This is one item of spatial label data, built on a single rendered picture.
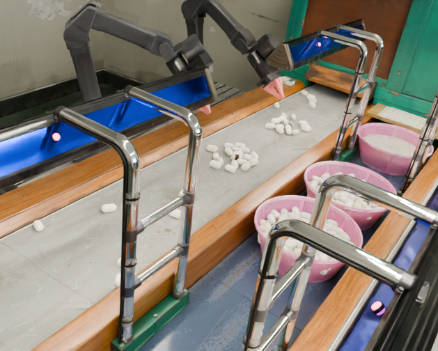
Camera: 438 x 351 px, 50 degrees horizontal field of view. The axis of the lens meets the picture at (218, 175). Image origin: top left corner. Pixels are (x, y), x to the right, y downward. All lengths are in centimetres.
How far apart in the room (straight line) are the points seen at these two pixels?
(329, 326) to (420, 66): 133
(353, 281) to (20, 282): 68
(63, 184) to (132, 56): 264
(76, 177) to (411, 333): 95
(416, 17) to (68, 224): 148
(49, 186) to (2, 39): 218
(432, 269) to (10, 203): 91
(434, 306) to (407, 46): 155
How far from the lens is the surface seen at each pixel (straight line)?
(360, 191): 67
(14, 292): 100
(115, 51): 390
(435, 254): 60
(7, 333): 93
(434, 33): 202
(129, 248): 77
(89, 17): 141
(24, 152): 74
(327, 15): 215
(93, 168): 131
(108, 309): 91
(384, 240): 123
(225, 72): 334
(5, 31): 334
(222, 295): 108
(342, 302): 101
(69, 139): 78
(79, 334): 88
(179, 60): 148
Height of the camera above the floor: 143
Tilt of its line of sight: 30 degrees down
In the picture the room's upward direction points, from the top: 8 degrees clockwise
